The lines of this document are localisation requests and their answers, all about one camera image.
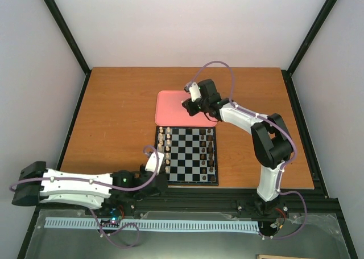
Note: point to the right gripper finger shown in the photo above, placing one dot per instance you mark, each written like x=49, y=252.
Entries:
x=186, y=102
x=190, y=109

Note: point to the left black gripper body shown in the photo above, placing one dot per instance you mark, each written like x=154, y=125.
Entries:
x=141, y=197

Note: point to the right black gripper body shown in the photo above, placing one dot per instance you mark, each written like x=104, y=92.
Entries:
x=203, y=105

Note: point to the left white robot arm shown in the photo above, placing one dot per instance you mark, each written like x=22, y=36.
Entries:
x=38, y=184

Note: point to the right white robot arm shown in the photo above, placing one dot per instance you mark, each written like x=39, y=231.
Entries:
x=272, y=143

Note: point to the brown chess pieces back row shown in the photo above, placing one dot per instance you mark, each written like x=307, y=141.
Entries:
x=210, y=151

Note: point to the black white chess board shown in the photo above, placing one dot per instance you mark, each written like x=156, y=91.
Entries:
x=184, y=166

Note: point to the pink plastic tray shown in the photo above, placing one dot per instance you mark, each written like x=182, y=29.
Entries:
x=170, y=112

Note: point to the clear acrylic sheet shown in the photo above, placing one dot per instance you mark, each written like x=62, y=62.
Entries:
x=312, y=242

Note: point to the black aluminium frame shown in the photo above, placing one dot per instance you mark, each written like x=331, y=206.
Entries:
x=318, y=199

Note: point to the light blue cable duct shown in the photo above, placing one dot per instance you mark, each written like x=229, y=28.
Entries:
x=153, y=225

